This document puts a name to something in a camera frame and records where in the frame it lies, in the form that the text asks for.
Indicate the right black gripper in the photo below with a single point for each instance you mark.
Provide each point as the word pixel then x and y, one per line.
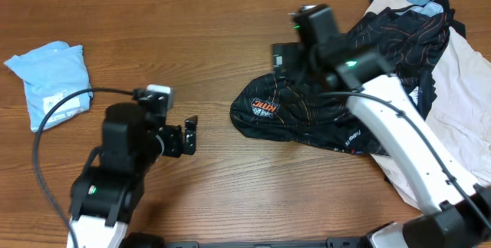
pixel 297 54

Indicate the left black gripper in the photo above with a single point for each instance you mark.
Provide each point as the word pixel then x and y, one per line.
pixel 174 147

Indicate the black orange-patterned jersey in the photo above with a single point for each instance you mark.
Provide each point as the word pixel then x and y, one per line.
pixel 412 39

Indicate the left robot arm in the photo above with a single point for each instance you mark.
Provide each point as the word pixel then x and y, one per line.
pixel 111 183

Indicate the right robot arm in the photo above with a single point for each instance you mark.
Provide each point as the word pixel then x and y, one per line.
pixel 455 207

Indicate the folded light blue t-shirt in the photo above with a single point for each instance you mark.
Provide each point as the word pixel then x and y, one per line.
pixel 49 73

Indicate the cream white shirt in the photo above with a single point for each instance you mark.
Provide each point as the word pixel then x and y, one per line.
pixel 460 115

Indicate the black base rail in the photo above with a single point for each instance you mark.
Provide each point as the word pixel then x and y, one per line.
pixel 331 242

